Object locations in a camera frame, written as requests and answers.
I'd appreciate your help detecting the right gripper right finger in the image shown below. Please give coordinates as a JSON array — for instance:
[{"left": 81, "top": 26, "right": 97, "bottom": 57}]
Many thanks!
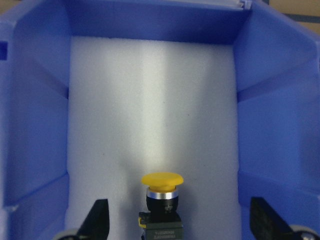
[{"left": 249, "top": 197, "right": 294, "bottom": 240}]

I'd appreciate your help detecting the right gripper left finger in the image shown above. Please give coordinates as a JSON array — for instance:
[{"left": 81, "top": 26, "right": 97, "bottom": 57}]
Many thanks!
[{"left": 75, "top": 198, "right": 110, "bottom": 240}]

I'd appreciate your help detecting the white foam pad destination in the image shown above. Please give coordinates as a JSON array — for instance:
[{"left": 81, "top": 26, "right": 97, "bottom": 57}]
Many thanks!
[{"left": 65, "top": 36, "right": 241, "bottom": 240}]

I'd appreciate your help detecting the yellow push button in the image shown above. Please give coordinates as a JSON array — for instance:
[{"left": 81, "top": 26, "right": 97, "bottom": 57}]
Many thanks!
[{"left": 138, "top": 172, "right": 184, "bottom": 240}]

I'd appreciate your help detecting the blue destination bin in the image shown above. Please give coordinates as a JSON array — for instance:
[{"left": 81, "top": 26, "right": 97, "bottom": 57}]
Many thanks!
[{"left": 0, "top": 0, "right": 320, "bottom": 240}]

